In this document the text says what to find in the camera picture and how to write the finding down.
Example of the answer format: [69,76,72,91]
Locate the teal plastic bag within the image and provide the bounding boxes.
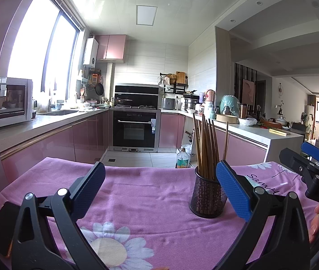
[220,95,240,116]

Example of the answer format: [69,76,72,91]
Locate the round bamboo steamer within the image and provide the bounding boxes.
[216,113,238,124]

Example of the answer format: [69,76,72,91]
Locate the white water heater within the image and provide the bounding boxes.
[83,37,99,68]

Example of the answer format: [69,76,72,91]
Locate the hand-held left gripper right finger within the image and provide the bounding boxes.
[216,160,312,270]

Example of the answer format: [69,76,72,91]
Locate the black smartphone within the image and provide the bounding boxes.
[0,201,22,257]

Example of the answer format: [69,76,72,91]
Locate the yellow flat box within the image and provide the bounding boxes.
[269,128,291,136]

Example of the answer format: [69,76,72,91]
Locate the bundle of wooden chopsticks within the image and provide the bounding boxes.
[192,113,229,180]

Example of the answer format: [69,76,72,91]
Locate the pink base cabinets under peninsula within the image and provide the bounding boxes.
[159,112,268,166]

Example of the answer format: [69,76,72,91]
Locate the white countertop oven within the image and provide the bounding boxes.
[0,77,33,128]

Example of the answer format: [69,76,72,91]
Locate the brown wall picture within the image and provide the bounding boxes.
[242,79,256,106]

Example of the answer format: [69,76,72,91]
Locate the pink floral tablecloth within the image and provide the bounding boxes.
[0,157,317,270]

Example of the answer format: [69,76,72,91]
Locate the black built-in oven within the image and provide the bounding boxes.
[112,110,158,149]

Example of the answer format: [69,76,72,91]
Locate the ceiling light panel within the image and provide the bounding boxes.
[135,5,158,26]

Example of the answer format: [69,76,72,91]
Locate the gas stove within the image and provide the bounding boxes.
[114,105,160,110]

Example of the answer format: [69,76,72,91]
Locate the black range hood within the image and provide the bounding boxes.
[115,84,160,108]

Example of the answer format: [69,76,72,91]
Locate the kitchen window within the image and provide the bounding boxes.
[6,0,85,103]

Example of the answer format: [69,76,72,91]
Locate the black mesh holder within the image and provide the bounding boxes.
[189,165,229,218]

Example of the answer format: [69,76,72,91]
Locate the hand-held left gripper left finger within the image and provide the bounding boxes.
[11,162,106,270]

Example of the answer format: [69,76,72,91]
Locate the plastic oil bottle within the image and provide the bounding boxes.
[176,147,190,169]

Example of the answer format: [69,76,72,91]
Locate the pink base cabinets under window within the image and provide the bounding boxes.
[0,110,110,183]

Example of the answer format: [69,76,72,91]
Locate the black wall rack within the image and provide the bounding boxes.
[159,72,189,94]

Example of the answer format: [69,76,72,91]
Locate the stainless steel pot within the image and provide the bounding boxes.
[184,98,199,110]

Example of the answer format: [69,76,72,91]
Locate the pink wall cabinet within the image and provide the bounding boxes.
[95,34,127,62]

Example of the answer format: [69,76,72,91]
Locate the white plastic bag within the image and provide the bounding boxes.
[238,117,258,126]

